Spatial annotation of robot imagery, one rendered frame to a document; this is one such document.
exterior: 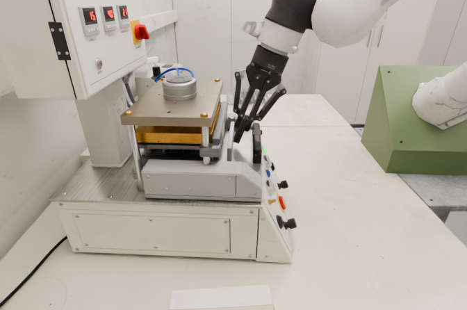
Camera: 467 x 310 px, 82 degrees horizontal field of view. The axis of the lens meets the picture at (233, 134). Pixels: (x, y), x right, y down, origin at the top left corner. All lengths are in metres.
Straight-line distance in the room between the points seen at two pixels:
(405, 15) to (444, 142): 2.04
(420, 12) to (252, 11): 1.54
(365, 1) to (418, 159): 0.75
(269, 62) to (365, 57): 2.44
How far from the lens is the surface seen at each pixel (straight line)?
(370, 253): 0.81
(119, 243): 0.74
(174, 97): 0.63
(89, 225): 0.73
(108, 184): 0.70
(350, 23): 0.49
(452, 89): 1.06
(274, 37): 0.58
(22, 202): 0.97
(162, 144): 0.61
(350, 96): 3.06
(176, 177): 0.57
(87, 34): 0.56
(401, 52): 3.15
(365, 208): 0.93
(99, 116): 0.70
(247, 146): 0.71
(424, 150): 1.13
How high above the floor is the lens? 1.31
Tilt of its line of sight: 27 degrees down
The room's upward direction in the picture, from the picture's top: straight up
